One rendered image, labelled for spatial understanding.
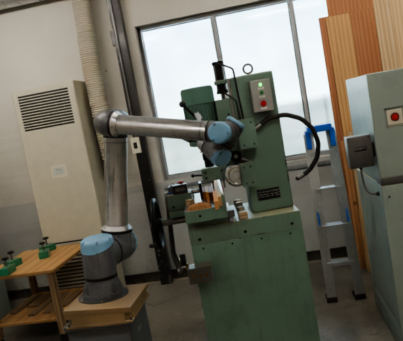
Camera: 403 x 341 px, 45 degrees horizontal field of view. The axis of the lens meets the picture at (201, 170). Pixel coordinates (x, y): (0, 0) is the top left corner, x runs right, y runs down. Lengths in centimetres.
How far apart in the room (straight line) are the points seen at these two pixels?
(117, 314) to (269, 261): 84
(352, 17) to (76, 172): 243
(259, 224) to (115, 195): 74
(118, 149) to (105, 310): 73
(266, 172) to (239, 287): 61
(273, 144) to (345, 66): 148
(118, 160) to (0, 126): 236
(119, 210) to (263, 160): 79
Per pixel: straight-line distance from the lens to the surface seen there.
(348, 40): 395
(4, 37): 458
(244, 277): 259
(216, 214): 244
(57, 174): 407
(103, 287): 229
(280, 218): 253
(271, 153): 258
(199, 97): 257
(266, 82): 251
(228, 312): 265
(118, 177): 236
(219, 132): 199
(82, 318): 226
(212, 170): 264
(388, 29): 403
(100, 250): 226
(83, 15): 413
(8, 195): 463
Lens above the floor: 136
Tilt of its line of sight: 6 degrees down
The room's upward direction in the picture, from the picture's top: 10 degrees counter-clockwise
